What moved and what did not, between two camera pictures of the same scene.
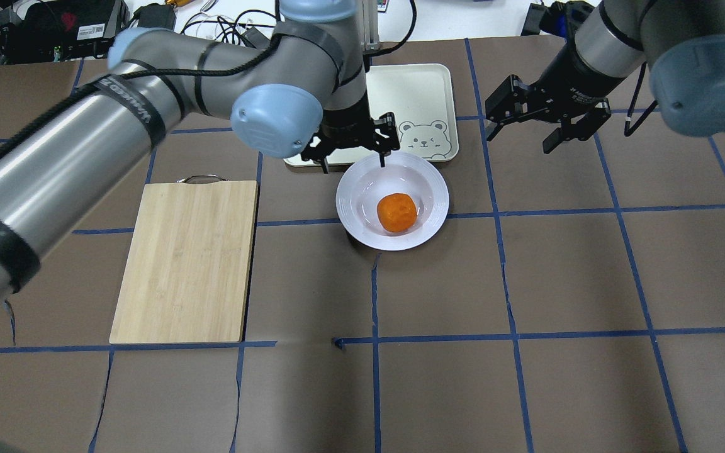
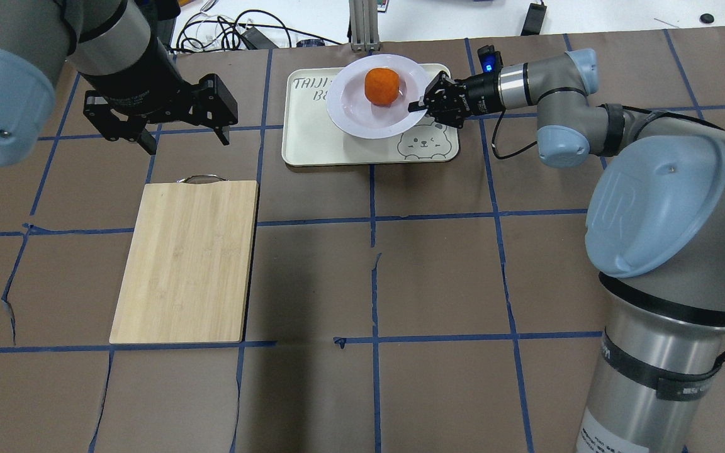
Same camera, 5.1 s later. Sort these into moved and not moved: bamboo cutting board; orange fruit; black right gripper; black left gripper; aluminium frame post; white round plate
Moved: orange fruit; white round plate; black right gripper; black left gripper
Not moved: aluminium frame post; bamboo cutting board
